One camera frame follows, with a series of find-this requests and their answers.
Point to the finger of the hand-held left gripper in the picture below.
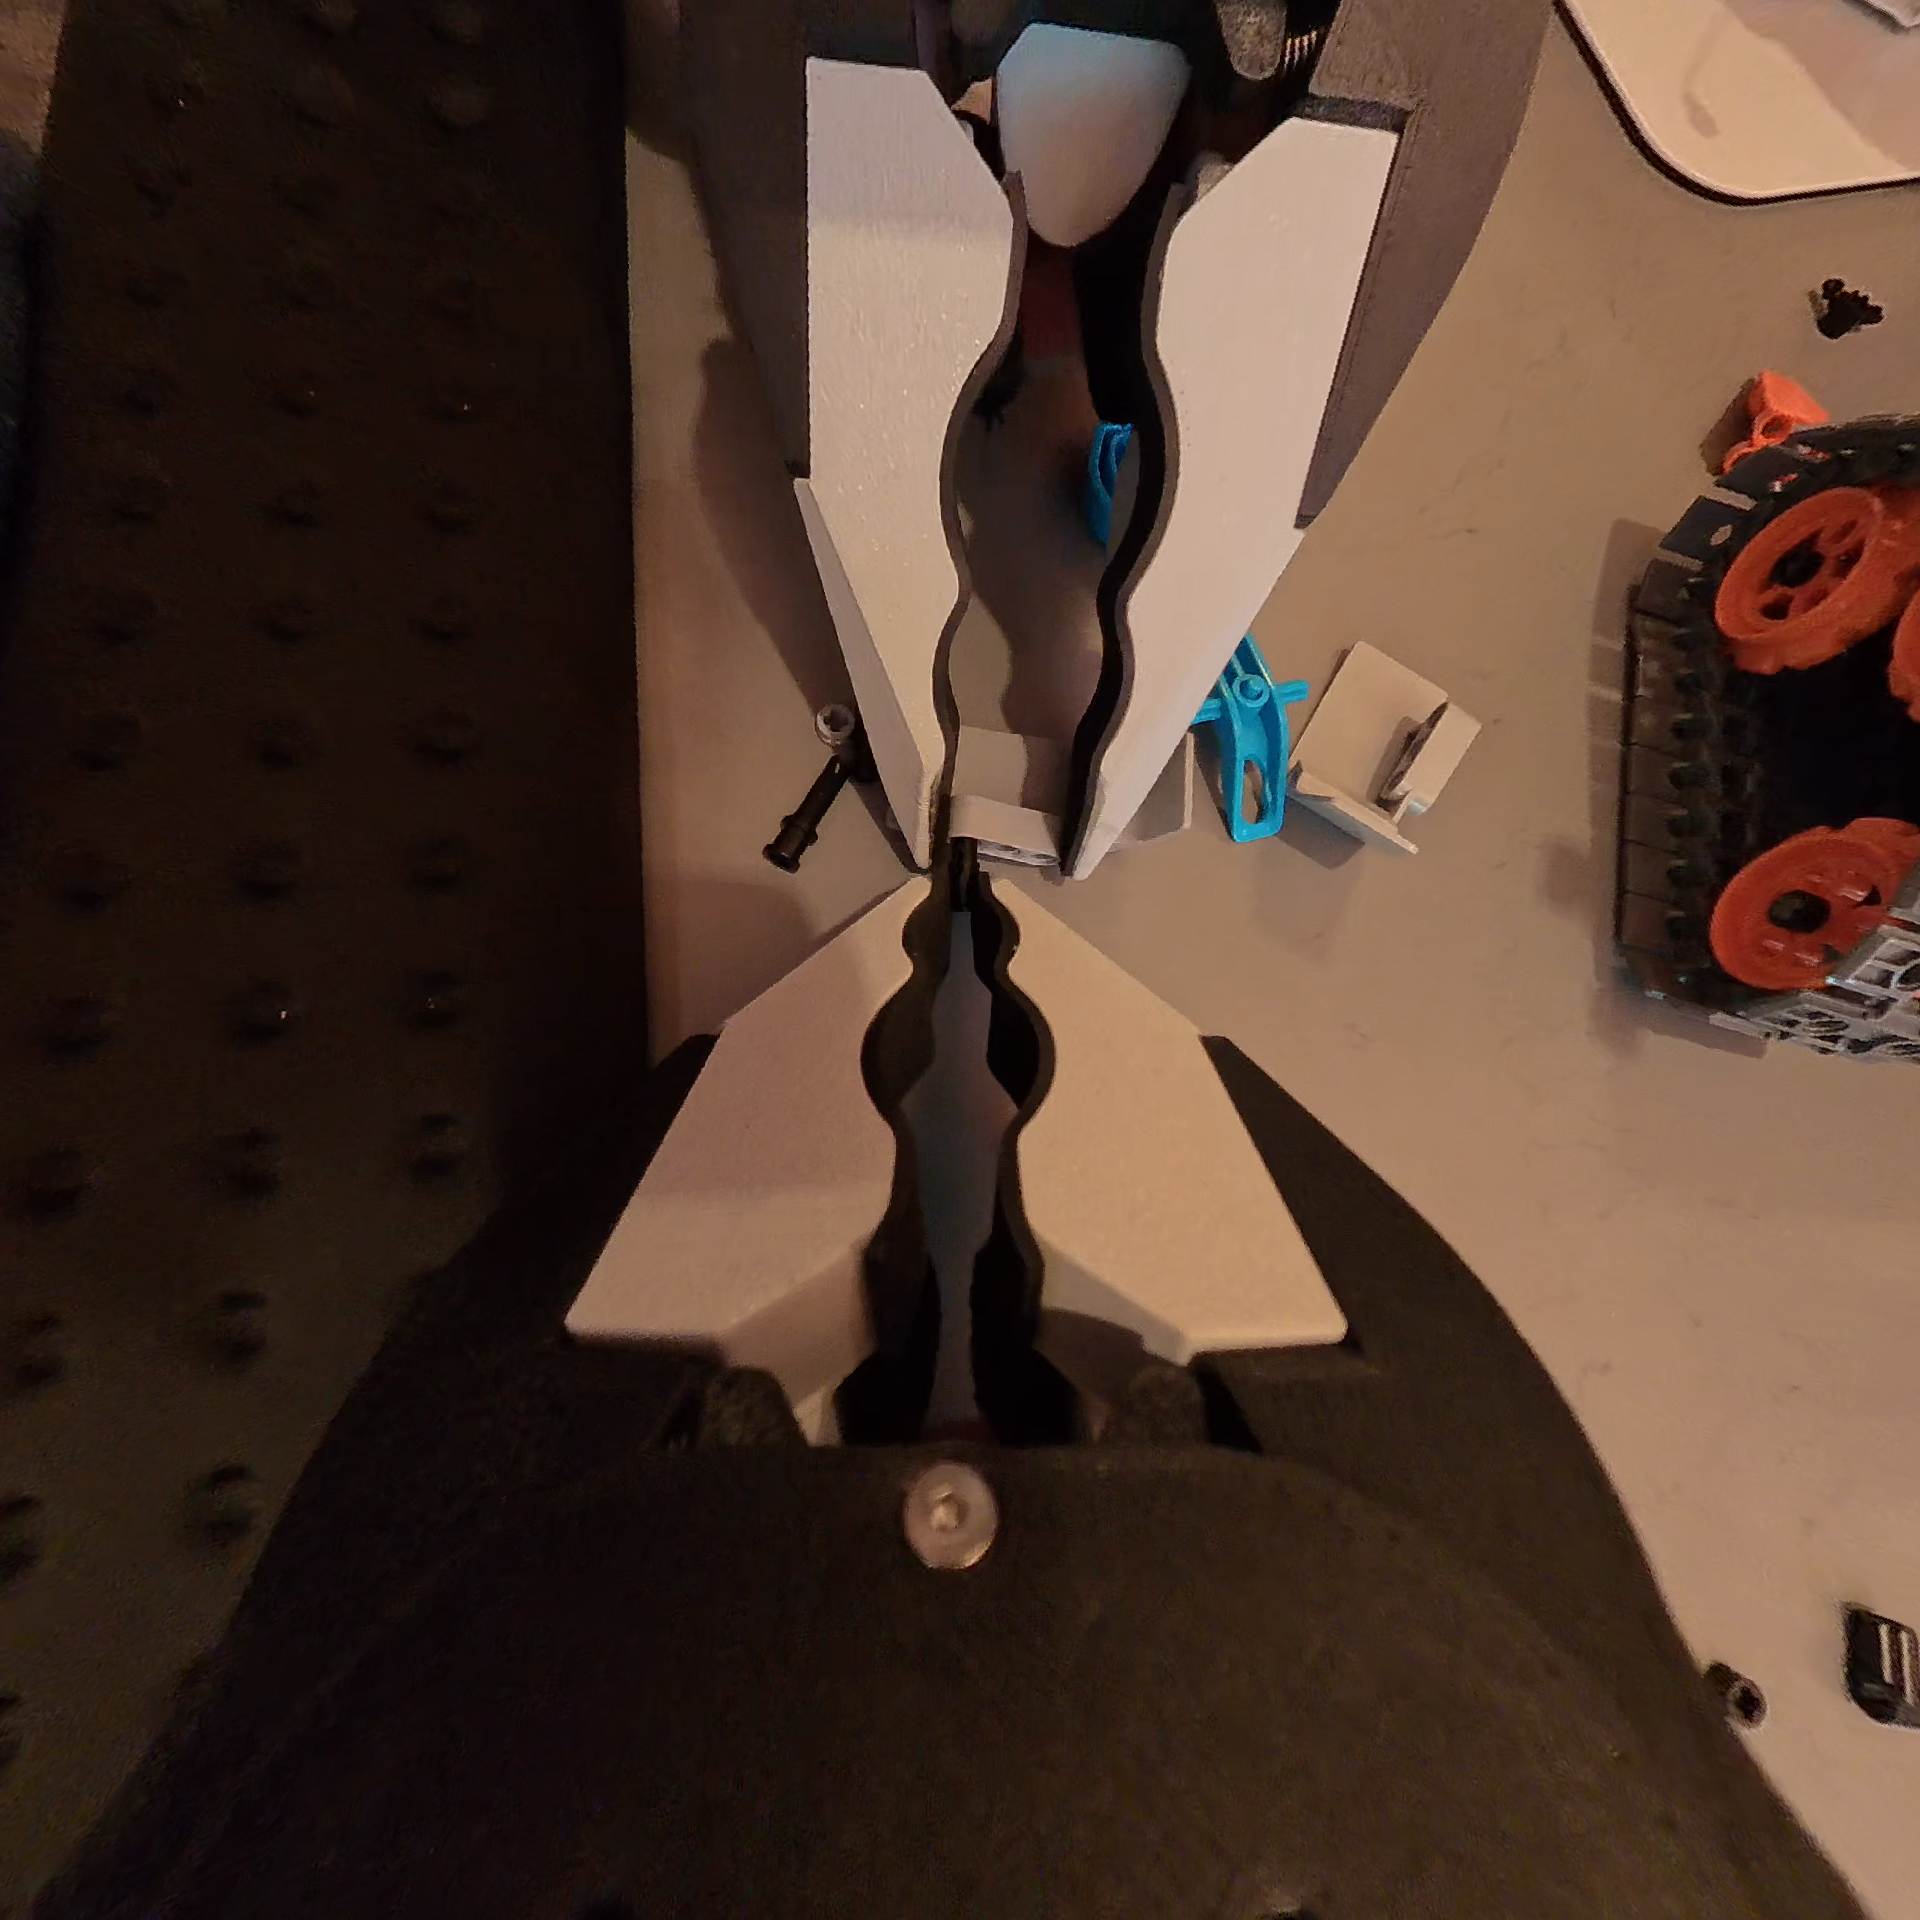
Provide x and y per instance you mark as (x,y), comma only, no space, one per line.
(884,297)
(1261,330)

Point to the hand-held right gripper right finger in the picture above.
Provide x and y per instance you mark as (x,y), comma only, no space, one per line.
(1183,1185)

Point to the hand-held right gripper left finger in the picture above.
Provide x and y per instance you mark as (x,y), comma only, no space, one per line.
(734,1185)

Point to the short black pin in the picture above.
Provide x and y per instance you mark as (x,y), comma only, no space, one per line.
(958,872)

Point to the grey curved panel assembly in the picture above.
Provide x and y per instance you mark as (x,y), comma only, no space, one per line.
(1363,723)
(1001,810)

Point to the teal separator tool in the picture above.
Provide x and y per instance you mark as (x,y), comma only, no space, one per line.
(1246,747)

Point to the dark grey track link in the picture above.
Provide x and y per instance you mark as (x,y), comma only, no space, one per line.
(1881,1662)

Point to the orange wedge panel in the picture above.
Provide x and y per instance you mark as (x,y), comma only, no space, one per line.
(1768,419)

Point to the grey orange tracked toy robot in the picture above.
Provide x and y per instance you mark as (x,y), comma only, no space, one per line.
(1801,602)

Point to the black perforated chair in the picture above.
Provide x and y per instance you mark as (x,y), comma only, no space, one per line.
(300,602)

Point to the small black bush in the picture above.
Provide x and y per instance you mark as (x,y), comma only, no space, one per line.
(1738,1693)

